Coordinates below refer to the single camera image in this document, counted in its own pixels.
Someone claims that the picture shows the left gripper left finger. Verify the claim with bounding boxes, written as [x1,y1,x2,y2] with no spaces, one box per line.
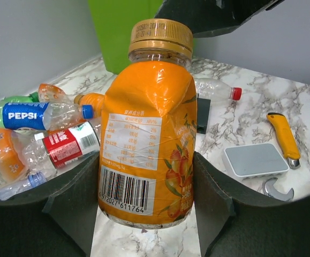
[0,154,99,256]

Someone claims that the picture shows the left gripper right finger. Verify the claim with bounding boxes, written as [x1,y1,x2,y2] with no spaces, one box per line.
[193,153,310,256]

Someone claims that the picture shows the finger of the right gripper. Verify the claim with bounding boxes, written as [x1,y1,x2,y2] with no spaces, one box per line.
[155,0,283,37]

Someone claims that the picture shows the small orange juice bottle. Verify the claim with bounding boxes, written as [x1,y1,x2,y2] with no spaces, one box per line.
[98,19,197,229]

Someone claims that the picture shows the red label bottle by bin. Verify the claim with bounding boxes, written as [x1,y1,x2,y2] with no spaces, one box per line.
[194,78,243,102]

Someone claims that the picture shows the green plastic bin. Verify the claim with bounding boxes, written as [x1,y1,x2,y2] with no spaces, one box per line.
[88,1,165,74]

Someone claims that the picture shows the crushed blue label bottle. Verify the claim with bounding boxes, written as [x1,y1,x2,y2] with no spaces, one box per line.
[0,172,47,201]

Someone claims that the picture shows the silver open-end wrench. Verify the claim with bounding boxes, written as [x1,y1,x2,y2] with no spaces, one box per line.
[262,177,294,202]

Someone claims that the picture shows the grey rectangular sharpening stone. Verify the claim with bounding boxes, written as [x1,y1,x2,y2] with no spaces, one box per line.
[222,143,290,182]

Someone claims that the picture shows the orange label bottle centre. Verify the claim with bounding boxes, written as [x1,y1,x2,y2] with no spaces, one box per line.
[0,128,27,188]

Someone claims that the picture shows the orange label bottle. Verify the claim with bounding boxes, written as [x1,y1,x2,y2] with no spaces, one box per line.
[0,128,27,188]
[38,84,73,104]

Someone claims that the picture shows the nongfu red label bottle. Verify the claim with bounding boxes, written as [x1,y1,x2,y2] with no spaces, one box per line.
[22,118,101,173]

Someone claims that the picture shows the right black foam pad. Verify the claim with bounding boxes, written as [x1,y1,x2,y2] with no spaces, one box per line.
[196,97,210,134]

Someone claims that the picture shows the blue label bottle back right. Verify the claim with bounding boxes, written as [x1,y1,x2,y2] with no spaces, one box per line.
[3,102,94,131]

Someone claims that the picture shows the orange juice bottle right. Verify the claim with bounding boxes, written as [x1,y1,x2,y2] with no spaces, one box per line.
[73,93,104,118]

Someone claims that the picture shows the orange label bottle back right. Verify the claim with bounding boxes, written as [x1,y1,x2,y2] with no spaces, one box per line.
[38,84,73,104]

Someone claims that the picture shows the orange screwdriver handle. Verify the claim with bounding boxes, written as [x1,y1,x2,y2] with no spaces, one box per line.
[267,112,300,169]

